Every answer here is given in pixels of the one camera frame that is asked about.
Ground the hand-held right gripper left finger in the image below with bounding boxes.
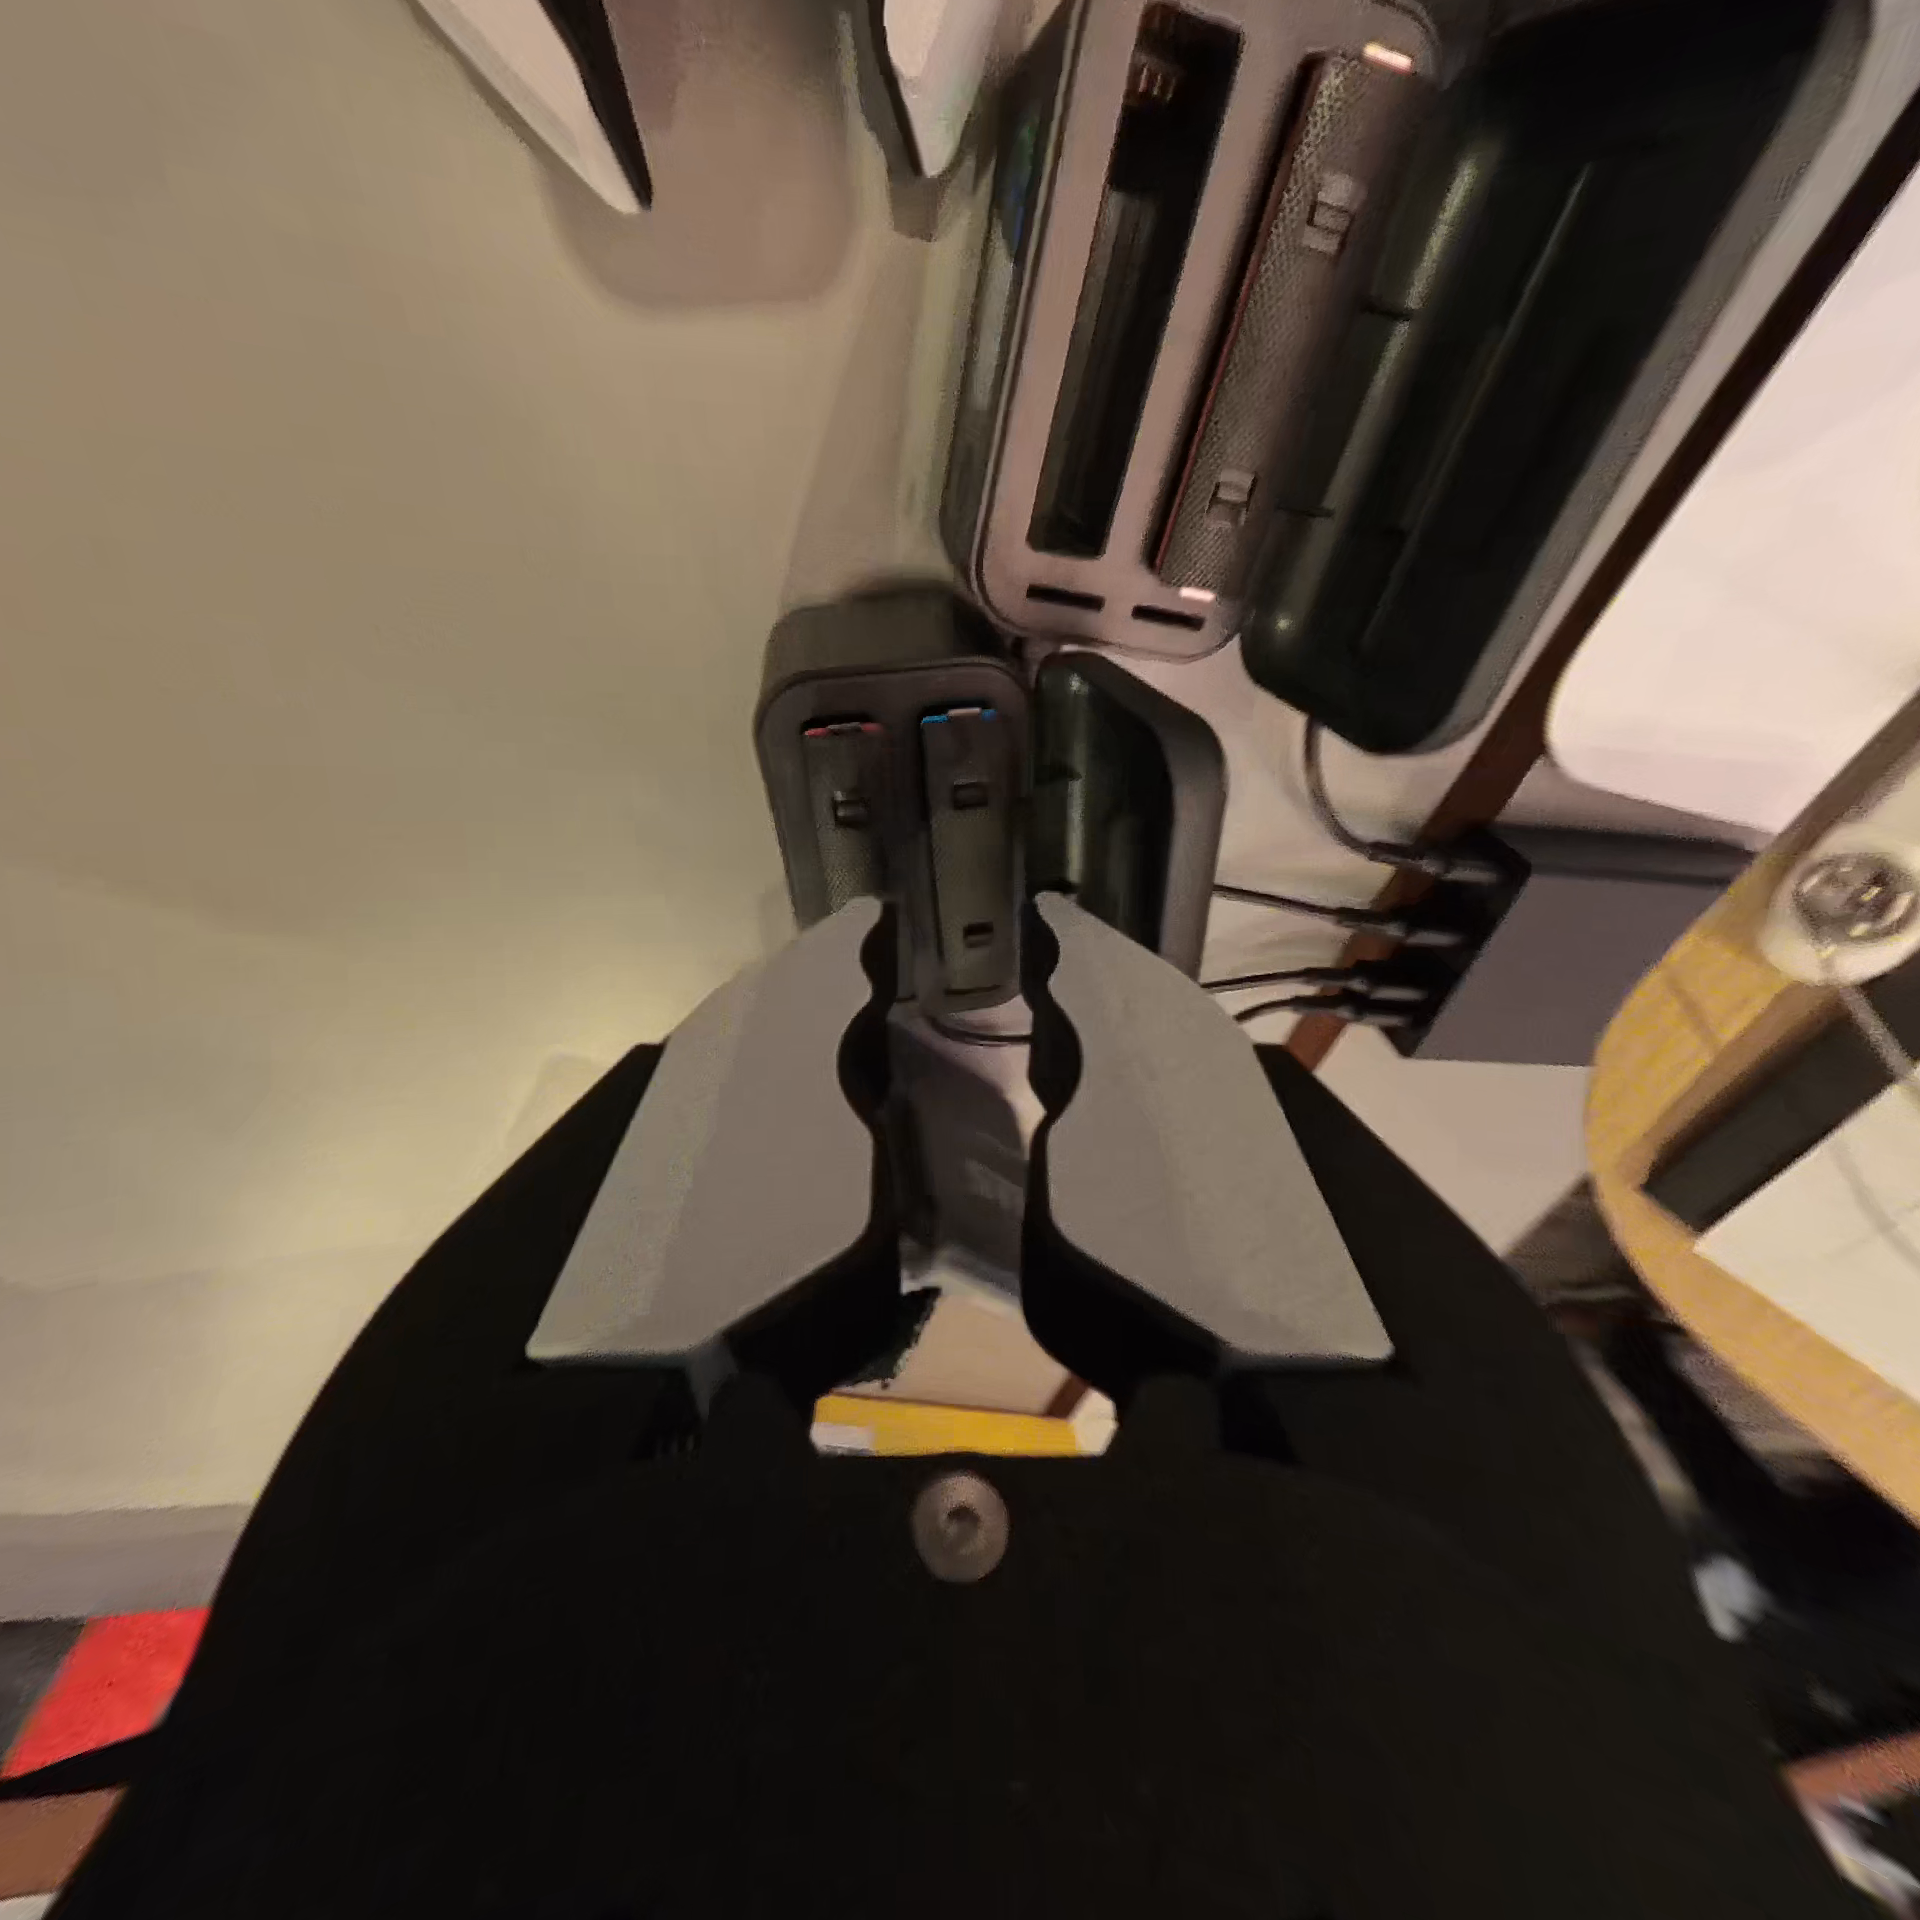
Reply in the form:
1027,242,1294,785
535,896,912,1404

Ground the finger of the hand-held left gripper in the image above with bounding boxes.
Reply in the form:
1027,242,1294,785
867,0,1054,188
416,0,664,214

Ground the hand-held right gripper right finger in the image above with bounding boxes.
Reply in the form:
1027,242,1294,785
1022,891,1401,1408

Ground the black camera battery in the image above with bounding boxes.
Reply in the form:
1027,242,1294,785
912,705,1044,1016
1150,39,1437,618
798,712,893,924

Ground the black battery charging case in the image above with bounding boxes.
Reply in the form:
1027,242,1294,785
756,592,1236,1036
939,0,1920,761

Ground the black multi-port power hub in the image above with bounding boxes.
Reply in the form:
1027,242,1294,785
1389,832,1800,1067

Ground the wooden sign board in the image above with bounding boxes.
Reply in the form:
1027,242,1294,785
1583,705,1920,1529

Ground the white instruction sheet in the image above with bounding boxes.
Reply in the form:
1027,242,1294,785
1692,1129,1920,1408

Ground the red blurred object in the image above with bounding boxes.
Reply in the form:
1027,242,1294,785
0,1607,213,1776

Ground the white stand base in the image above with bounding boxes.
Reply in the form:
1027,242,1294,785
1546,208,1920,847

